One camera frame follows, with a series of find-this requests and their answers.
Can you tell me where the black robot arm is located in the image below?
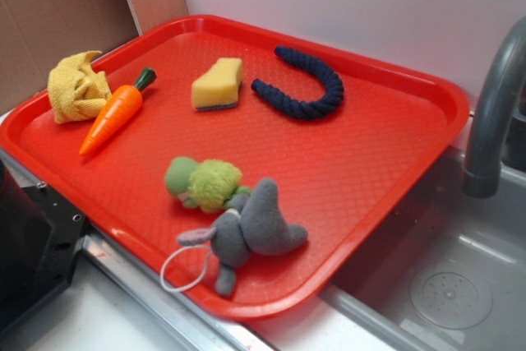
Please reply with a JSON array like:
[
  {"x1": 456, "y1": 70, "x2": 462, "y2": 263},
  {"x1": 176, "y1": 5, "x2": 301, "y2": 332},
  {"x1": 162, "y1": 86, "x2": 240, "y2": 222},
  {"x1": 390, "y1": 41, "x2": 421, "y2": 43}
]
[{"x1": 1, "y1": 164, "x2": 87, "y2": 334}]

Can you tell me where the yellow sponge with green base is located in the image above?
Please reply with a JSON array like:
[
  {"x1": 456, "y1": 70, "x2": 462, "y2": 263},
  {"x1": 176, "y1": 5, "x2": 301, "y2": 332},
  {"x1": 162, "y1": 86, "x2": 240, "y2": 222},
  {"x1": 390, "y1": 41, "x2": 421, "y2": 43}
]
[{"x1": 191, "y1": 58, "x2": 243, "y2": 111}]

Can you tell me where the red plastic tray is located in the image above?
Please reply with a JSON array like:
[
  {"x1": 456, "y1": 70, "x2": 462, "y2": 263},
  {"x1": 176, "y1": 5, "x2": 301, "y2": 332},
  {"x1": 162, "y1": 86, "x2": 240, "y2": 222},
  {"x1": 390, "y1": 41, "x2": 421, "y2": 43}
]
[{"x1": 1, "y1": 16, "x2": 469, "y2": 321}]

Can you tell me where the green plush toy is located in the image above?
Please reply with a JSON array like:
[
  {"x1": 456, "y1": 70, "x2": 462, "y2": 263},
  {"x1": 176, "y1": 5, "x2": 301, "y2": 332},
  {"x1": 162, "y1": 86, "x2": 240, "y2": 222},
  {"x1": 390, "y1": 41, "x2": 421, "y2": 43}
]
[{"x1": 164, "y1": 156, "x2": 251, "y2": 214}]

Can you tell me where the grey plush elephant toy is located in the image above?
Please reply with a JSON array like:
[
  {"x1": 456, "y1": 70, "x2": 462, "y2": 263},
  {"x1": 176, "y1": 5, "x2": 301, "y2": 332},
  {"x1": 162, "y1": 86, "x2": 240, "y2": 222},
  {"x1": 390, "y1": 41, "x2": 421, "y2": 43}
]
[{"x1": 159, "y1": 178, "x2": 308, "y2": 298}]

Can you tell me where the orange toy carrot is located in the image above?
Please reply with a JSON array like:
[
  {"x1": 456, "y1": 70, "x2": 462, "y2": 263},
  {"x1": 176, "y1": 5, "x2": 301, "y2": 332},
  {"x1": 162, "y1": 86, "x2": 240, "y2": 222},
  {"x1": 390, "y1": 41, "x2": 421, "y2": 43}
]
[{"x1": 79, "y1": 67, "x2": 157, "y2": 155}]

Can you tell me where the yellow crumpled cloth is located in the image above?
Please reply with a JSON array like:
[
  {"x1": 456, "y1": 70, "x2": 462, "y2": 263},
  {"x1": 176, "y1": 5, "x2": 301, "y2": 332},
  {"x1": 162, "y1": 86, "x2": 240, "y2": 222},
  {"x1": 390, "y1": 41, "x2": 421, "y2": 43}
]
[{"x1": 47, "y1": 51, "x2": 112, "y2": 124}]

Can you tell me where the grey toy sink basin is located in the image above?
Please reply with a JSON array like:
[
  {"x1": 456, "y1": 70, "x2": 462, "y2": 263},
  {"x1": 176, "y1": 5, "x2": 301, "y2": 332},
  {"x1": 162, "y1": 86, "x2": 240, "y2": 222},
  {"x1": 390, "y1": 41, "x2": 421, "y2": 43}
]
[{"x1": 321, "y1": 150, "x2": 525, "y2": 350}]

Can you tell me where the grey toy faucet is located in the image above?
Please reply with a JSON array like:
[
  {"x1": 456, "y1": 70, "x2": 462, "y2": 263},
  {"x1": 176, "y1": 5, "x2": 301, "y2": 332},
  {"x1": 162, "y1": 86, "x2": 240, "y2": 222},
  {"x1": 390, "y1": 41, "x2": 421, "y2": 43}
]
[{"x1": 462, "y1": 18, "x2": 525, "y2": 198}]

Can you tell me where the brown cardboard panel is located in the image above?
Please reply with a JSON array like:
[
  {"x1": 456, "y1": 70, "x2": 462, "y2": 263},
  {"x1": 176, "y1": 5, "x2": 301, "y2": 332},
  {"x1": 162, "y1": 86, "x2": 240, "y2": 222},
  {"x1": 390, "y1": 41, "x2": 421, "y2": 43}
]
[{"x1": 1, "y1": 0, "x2": 187, "y2": 113}]

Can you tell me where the dark blue rope toy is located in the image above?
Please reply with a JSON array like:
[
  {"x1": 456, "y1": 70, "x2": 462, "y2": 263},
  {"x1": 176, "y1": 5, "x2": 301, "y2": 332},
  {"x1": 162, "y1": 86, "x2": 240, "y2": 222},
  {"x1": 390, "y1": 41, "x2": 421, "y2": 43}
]
[{"x1": 251, "y1": 46, "x2": 344, "y2": 121}]

